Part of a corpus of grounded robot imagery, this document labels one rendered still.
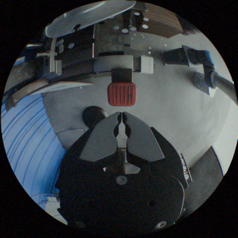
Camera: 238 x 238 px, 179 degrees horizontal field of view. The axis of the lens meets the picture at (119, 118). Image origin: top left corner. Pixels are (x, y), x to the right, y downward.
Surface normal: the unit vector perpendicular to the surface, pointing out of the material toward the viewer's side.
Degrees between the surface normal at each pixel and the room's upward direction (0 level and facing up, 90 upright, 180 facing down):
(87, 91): 0
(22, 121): 90
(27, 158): 90
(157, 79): 0
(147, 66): 0
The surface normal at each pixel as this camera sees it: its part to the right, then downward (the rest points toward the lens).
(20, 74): 1.00, 0.00
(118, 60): -0.02, 0.53
